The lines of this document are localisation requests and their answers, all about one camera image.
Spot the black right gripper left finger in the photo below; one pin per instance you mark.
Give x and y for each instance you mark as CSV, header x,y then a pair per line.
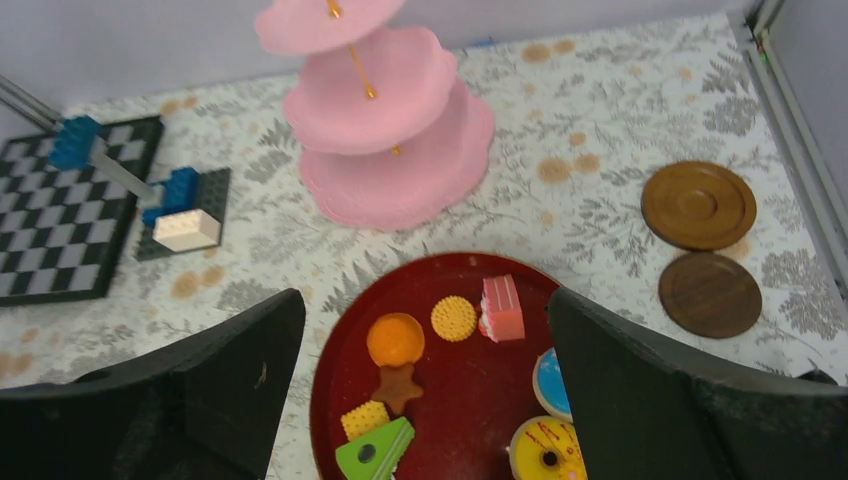
x,y
205,407

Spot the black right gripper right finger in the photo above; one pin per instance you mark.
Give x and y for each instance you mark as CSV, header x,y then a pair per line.
x,y
646,406

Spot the green cake slice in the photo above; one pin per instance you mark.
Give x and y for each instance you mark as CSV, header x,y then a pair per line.
x,y
376,454

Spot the pink layered cake slice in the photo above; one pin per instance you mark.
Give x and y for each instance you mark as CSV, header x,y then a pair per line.
x,y
501,317

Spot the blue iced donut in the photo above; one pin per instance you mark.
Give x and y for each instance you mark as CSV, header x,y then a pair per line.
x,y
549,388

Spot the yellow iced donut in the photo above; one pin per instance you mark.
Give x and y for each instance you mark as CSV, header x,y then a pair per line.
x,y
546,447

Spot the dark brown wooden coaster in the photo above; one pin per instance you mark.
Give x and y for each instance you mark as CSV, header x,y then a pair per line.
x,y
710,295

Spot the square yellow cracker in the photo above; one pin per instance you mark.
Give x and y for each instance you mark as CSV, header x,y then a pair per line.
x,y
364,419

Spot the cream lego brick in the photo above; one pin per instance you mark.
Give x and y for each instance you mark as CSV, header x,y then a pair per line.
x,y
188,230

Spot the brown star cookie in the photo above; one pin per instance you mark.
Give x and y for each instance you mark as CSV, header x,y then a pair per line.
x,y
397,387

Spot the orange round tart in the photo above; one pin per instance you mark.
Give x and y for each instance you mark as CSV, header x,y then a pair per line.
x,y
395,339

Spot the dark red round tray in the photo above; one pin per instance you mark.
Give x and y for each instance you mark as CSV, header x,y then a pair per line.
x,y
476,392

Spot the round yellow biscuit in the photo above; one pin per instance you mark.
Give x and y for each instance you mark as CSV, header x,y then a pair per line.
x,y
453,318

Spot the light brown wooden saucer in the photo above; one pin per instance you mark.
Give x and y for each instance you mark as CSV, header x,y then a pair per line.
x,y
698,206

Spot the blue lego brick on base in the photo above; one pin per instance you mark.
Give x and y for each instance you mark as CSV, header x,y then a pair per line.
x,y
180,192

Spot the grey lego pillar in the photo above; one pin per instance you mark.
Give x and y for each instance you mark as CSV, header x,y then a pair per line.
x,y
148,196

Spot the black and white chessboard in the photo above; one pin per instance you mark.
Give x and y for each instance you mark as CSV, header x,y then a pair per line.
x,y
62,232

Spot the blue lego brick on pillar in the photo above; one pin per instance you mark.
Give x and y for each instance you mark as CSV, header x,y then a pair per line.
x,y
73,143

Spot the floral table cloth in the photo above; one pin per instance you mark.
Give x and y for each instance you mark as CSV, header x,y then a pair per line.
x,y
582,121

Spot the pink three-tier cake stand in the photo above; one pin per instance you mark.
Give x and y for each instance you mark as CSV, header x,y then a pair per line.
x,y
391,134

